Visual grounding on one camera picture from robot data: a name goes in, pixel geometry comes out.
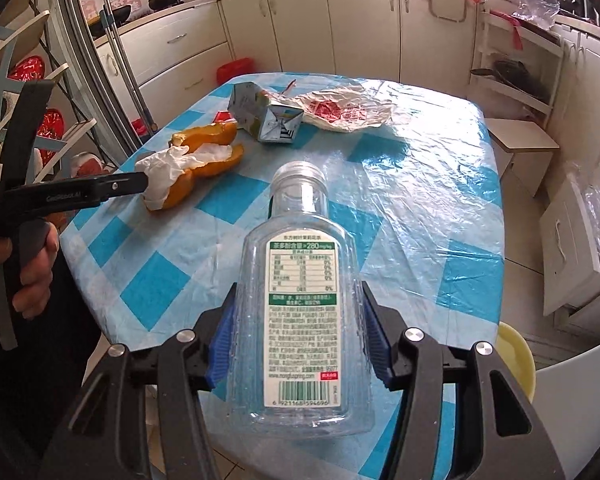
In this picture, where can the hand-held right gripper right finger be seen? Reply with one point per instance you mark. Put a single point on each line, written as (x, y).
(380, 350)

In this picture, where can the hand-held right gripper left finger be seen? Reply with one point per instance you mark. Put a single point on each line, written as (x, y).
(219, 350)

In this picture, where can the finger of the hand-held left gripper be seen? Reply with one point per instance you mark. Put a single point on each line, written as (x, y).
(122, 186)

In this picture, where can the white tissue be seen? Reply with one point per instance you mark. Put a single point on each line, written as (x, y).
(165, 167)

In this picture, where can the clear plastic bottle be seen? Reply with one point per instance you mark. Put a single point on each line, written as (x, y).
(300, 305)

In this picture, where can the orange peel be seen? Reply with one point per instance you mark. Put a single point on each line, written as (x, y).
(215, 135)
(222, 164)

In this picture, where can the yellow plastic bin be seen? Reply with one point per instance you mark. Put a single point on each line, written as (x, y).
(517, 360)

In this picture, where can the cow print milk carton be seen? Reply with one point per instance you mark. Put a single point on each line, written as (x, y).
(250, 110)

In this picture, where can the white plastic bag red print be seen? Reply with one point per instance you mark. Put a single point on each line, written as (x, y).
(340, 110)

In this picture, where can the person's left hand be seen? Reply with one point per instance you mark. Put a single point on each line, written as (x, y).
(35, 280)

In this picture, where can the red and white cloth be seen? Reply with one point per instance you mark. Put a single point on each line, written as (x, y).
(91, 164)

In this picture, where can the red patterned paper decoration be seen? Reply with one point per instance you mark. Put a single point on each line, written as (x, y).
(29, 70)
(51, 127)

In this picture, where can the metal mop pole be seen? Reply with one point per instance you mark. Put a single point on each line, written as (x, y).
(117, 50)

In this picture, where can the blue checked plastic tablecloth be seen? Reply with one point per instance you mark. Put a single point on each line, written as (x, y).
(430, 200)

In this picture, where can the red lined waste bin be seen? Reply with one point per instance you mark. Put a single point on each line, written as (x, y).
(236, 71)

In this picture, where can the black frying pan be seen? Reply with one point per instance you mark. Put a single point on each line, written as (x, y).
(112, 16)

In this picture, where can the person's black clothing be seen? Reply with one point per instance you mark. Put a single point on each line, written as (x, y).
(25, 400)

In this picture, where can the open white drawer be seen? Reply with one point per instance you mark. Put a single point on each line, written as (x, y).
(572, 245)

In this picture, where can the cream base cabinet run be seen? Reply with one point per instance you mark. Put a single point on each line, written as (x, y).
(305, 25)

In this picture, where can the small wooden stool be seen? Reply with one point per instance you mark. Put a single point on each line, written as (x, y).
(517, 140)

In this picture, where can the black pan on rack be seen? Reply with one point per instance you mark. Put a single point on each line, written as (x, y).
(517, 80)

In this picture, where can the white storage rack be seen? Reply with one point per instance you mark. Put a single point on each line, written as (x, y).
(545, 45)

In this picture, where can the cream drawer cabinet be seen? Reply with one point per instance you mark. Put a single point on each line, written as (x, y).
(590, 70)

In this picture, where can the silver sliding door frame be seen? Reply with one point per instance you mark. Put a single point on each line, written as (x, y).
(75, 35)

